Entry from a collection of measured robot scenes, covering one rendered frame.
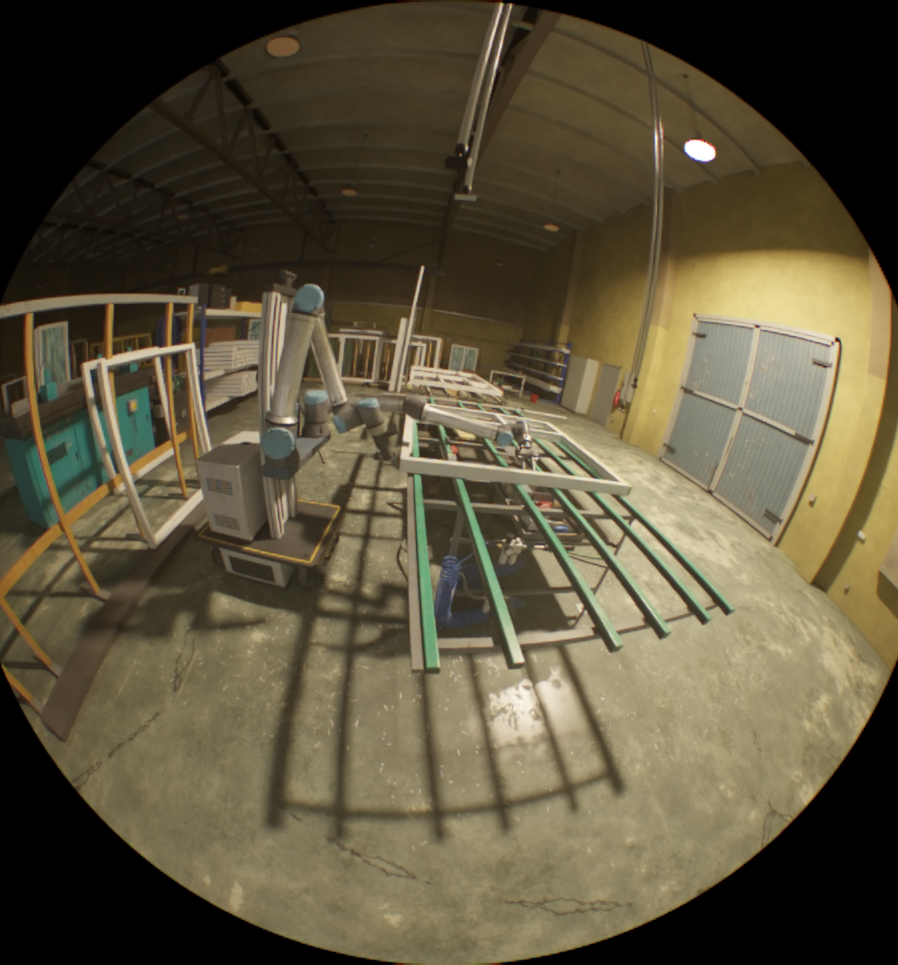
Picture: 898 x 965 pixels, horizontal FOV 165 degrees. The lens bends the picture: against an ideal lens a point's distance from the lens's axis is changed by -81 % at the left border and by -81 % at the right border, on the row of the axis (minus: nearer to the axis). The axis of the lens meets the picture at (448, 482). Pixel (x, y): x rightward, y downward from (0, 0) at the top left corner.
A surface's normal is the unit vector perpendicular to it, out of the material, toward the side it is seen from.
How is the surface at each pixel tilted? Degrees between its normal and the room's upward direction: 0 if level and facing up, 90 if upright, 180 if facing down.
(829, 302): 90
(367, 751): 0
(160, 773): 0
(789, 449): 90
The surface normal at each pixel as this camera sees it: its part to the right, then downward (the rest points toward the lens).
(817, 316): -0.98, -0.09
